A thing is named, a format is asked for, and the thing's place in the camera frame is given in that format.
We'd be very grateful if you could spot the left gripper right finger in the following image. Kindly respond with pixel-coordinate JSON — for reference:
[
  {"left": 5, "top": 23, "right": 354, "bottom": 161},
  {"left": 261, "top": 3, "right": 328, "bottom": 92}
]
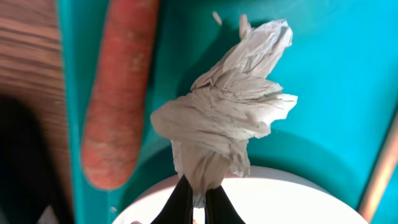
[{"left": 205, "top": 186, "right": 245, "bottom": 224}]

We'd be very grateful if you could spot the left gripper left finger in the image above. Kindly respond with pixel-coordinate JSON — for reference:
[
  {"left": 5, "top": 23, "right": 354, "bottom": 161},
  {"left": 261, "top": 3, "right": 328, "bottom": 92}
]
[{"left": 150, "top": 175, "right": 193, "bottom": 224}]

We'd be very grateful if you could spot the orange carrot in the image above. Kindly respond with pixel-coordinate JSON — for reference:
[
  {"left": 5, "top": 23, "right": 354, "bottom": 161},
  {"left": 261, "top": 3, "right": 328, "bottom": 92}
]
[{"left": 81, "top": 0, "right": 160, "bottom": 190}]

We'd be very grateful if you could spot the white napkin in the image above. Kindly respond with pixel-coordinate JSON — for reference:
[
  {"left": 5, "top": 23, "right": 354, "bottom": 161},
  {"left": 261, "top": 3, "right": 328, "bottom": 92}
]
[{"left": 150, "top": 15, "right": 297, "bottom": 208}]

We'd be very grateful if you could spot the wooden chopstick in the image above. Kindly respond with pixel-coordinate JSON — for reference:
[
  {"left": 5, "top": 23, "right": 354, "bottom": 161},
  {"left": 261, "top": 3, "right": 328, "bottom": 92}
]
[{"left": 358, "top": 113, "right": 397, "bottom": 223}]

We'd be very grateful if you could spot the white plate with peanuts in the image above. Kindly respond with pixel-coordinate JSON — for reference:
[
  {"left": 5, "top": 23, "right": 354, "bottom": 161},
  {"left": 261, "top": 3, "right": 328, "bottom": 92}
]
[{"left": 112, "top": 166, "right": 367, "bottom": 224}]

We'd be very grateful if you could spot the teal serving tray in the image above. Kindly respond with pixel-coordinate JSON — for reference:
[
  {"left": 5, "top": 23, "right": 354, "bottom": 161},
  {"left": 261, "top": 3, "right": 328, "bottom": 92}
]
[{"left": 58, "top": 0, "right": 397, "bottom": 223}]

